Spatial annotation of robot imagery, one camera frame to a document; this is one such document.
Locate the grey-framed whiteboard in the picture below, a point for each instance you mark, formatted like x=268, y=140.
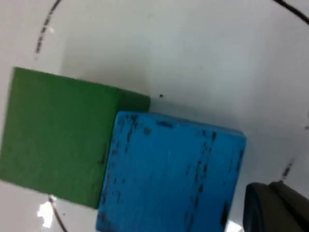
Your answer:
x=193, y=60

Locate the blue cube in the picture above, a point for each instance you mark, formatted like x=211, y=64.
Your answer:
x=169, y=178

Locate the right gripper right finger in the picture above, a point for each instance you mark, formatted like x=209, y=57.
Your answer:
x=298, y=207

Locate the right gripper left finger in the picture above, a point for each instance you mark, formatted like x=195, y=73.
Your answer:
x=263, y=212

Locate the green cube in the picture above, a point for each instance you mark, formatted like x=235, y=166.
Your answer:
x=58, y=135

